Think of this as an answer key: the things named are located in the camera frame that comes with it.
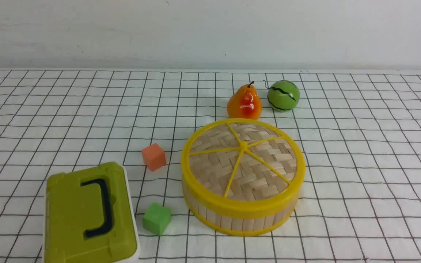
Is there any yellow woven steamer lid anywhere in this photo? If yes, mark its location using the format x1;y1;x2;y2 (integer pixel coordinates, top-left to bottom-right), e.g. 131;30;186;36
181;118;306;218

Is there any bamboo steamer basket yellow rim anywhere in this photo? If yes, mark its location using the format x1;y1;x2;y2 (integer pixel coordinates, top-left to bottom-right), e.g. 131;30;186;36
182;181;300;236

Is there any orange toy pear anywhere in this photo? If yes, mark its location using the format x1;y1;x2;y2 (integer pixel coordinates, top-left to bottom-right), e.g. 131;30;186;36
227;81;262;120

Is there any orange foam cube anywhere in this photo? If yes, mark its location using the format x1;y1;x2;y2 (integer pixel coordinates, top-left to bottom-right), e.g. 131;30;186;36
141;143;167;171

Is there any green toy watermelon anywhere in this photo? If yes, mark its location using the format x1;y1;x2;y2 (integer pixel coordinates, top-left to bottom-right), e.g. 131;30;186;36
267;80;300;112

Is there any green foam cube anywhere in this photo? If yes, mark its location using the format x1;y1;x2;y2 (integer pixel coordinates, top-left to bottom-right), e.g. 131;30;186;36
142;203;171;236

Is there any white grid tablecloth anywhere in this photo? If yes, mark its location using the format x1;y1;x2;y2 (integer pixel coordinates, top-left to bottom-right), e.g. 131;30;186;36
0;69;421;263

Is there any green lunch box with handle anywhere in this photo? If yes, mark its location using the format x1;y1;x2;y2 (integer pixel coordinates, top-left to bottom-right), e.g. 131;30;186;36
42;162;140;263

